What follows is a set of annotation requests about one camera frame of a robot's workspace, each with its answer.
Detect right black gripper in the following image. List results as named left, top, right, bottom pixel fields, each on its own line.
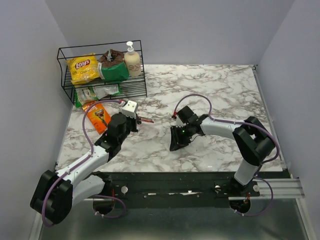
left=169, top=123, right=193, bottom=151

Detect metal key organizer red handle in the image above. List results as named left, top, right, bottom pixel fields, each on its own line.
left=137, top=116, right=154, bottom=125

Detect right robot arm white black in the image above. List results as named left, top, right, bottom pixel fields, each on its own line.
left=169, top=106, right=279, bottom=196

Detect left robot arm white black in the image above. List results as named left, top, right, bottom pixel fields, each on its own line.
left=30, top=112, right=139, bottom=225

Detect orange Gillette razor package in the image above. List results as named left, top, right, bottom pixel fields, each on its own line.
left=86, top=103, right=111, bottom=135

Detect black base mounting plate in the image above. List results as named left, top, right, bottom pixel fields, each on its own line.
left=51, top=171, right=262, bottom=208

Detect green white snack packet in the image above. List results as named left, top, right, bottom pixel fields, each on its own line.
left=75, top=84, right=122, bottom=108

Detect green brown snack bag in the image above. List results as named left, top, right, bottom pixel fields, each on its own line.
left=97, top=49, right=129, bottom=82

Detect yellow Lays chips bag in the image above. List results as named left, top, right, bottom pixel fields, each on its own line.
left=66, top=52, right=100, bottom=86

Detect cream soap pump bottle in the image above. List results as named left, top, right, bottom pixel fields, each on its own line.
left=124, top=41, right=141, bottom=77

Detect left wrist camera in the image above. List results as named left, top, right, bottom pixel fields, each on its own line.
left=120, top=100, right=138, bottom=119

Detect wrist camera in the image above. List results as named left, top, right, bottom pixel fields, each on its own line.
left=120, top=100, right=138, bottom=119
left=172, top=111, right=186, bottom=128

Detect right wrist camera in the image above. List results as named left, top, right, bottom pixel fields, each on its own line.
left=172, top=111, right=186, bottom=128

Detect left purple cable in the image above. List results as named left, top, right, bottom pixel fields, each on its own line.
left=41, top=99, right=127, bottom=228

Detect purple cable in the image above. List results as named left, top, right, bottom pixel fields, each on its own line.
left=172, top=94, right=280, bottom=218
left=41, top=99, right=127, bottom=228

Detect black wire shelf rack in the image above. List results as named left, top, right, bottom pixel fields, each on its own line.
left=57, top=40, right=147, bottom=107

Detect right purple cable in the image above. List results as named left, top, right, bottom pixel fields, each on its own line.
left=172, top=94, right=280, bottom=218

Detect aluminium rail frame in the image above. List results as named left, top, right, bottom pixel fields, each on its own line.
left=30, top=172, right=311, bottom=240

